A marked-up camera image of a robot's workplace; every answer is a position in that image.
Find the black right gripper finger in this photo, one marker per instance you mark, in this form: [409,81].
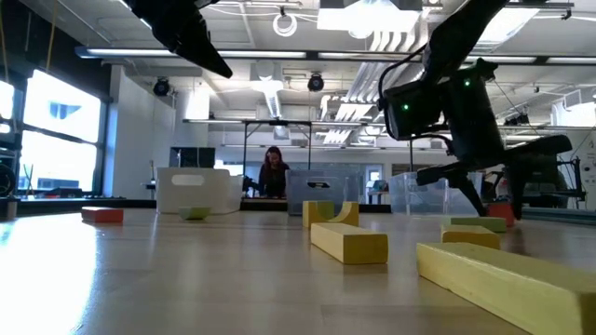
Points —
[468,191]
[519,186]

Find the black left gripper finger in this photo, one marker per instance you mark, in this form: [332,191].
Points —
[205,51]

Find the red cube block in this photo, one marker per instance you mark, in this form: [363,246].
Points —
[500,211]

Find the yellow small rectangular block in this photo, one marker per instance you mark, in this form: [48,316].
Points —
[470,237]

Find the yellow long rectangular block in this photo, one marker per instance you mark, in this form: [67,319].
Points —
[512,288]

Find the yellow short rectangular block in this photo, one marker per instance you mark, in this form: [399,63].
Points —
[349,246]

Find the yellow arch block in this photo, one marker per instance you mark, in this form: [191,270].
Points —
[311,215]

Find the green half-round block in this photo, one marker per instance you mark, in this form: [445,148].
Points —
[194,213]

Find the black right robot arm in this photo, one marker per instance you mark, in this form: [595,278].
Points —
[465,28]

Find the black background robot arm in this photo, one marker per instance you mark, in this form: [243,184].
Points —
[249,185]

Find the clear plastic bin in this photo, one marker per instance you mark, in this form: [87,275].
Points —
[419,200]

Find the long ceiling light strip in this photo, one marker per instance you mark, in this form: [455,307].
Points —
[503,59]
[261,54]
[121,52]

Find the black equipment stand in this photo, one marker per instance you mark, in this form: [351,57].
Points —
[578,181]

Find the white plastic bin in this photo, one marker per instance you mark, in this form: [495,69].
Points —
[200,195]

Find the person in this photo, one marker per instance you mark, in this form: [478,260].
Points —
[274,179]

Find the white ceiling light panel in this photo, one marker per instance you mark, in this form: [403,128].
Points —
[368,18]

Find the brown background desk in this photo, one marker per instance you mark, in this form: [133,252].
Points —
[265,204]

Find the blue-grey translucent plastic bin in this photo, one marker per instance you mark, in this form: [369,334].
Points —
[298,195]

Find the large window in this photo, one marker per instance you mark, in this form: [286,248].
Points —
[60,158]

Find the grey cylinder stand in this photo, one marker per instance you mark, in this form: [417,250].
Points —
[8,209]

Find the black ceiling camera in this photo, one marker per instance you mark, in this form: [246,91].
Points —
[517,120]

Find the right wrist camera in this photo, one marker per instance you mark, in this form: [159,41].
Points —
[410,116]

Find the black metal workstation frame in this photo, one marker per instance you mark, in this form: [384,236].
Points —
[245,149]
[411,158]

